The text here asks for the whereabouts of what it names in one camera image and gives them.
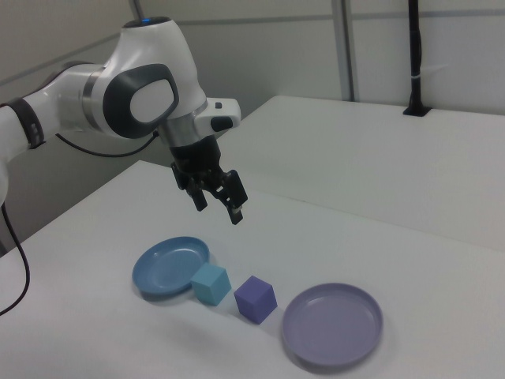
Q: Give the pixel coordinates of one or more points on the blue plate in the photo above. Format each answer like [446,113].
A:
[165,268]

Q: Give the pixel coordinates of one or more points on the purple cube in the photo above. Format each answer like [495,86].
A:
[254,302]

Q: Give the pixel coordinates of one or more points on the grey partition post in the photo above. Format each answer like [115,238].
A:
[343,47]

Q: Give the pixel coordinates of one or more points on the purple plate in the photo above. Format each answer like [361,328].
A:
[331,327]

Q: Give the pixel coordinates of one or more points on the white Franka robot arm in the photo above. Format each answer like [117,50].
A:
[150,98]

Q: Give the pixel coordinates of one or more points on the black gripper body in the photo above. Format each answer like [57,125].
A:
[195,158]

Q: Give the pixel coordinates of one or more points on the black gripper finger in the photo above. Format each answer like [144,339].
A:
[200,203]
[236,193]

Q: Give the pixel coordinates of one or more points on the light blue cube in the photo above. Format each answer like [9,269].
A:
[209,286]

